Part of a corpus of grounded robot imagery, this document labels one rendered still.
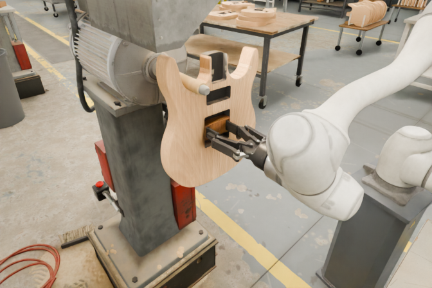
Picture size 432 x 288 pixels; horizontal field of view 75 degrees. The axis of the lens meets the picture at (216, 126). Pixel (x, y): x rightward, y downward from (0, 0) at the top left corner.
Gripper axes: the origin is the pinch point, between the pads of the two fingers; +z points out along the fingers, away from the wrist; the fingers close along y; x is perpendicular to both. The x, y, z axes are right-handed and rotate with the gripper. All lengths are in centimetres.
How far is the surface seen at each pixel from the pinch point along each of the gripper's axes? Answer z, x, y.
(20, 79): 348, -80, -3
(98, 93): 42.3, 1.9, -18.2
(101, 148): 60, -31, -15
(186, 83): 2.0, 15.5, -10.0
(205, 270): 23, -104, 17
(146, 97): 19.5, 6.5, -12.2
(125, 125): 35.0, -9.1, -13.0
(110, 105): 30.7, 1.6, -19.2
